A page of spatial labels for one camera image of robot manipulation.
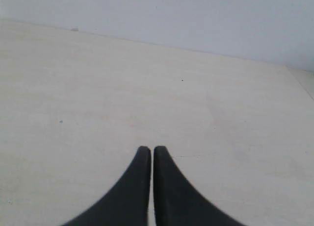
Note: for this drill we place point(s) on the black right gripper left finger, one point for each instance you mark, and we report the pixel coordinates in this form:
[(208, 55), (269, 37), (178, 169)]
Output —
[(126, 203)]

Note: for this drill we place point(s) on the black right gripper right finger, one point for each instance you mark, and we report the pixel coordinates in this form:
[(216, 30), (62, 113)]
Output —
[(177, 202)]

